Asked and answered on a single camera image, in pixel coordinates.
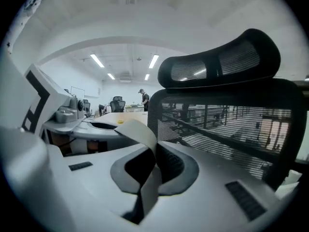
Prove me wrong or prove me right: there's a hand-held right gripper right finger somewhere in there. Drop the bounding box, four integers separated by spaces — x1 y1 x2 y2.
144 141 288 232

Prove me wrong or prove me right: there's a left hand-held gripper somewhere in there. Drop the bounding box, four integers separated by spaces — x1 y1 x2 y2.
21 63 137 140

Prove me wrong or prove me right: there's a whiteboard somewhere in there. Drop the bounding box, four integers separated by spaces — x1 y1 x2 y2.
70 86 85 99

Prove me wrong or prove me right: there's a dark office chair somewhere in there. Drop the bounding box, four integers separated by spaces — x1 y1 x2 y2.
83 99 92 117

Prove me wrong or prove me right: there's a white paper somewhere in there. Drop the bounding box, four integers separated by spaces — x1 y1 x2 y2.
275 170 303 199

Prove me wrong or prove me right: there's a black mesh office chair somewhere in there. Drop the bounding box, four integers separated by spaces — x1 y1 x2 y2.
147 28 309 191

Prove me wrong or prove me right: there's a wooden desk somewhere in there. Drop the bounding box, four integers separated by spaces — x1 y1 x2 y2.
95 111 148 128

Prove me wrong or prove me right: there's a black office chair with headrest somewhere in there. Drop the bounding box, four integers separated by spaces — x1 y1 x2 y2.
110 96 126 113

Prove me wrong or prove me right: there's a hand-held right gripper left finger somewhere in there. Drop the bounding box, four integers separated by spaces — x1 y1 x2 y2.
48 144 155 232

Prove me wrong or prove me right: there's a long ceiling light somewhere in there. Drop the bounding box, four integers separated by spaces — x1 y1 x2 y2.
90 53 105 68
148 54 160 69

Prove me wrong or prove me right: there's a white table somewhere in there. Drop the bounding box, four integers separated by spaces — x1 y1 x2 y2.
124 104 145 113

